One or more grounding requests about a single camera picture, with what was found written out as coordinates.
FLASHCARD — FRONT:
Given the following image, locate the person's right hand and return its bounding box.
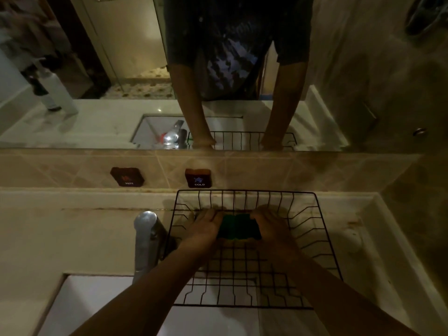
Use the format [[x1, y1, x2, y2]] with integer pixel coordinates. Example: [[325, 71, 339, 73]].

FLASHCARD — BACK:
[[250, 206, 302, 269]]

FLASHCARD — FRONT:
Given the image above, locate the person's left hand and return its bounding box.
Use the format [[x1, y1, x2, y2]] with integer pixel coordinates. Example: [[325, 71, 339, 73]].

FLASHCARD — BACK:
[[176, 208, 225, 267]]

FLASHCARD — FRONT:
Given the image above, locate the green yellow sponge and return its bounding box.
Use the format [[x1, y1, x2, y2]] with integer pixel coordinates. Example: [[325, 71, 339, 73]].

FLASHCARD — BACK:
[[217, 213, 240, 241], [239, 213, 262, 241]]

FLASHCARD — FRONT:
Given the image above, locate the black wire basket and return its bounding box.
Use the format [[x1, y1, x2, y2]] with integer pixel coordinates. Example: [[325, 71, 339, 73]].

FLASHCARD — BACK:
[[162, 189, 343, 309]]

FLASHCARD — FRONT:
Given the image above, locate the person's right forearm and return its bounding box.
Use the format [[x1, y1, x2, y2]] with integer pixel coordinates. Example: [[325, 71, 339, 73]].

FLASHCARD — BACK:
[[276, 253, 420, 336]]

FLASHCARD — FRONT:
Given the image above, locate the person's left forearm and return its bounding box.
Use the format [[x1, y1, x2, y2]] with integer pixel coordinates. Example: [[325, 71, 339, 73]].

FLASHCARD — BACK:
[[70, 246, 210, 336]]

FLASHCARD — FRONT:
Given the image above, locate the chrome faucet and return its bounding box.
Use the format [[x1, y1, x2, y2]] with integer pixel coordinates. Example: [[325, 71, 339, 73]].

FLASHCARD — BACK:
[[132, 210, 169, 284]]

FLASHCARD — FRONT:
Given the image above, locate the dark label with blue symbol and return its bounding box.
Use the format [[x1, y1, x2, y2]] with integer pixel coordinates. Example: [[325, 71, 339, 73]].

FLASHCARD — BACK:
[[184, 168, 212, 189]]

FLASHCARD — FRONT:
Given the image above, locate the dark label with red symbol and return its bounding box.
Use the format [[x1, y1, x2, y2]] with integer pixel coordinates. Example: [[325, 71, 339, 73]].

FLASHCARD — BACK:
[[110, 167, 145, 188]]

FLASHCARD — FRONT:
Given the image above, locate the white sink basin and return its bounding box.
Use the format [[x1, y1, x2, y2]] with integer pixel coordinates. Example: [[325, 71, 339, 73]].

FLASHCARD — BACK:
[[36, 274, 261, 336]]

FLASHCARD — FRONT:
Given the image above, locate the wall mirror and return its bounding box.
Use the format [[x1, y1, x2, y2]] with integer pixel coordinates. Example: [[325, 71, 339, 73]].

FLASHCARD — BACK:
[[0, 0, 448, 155]]

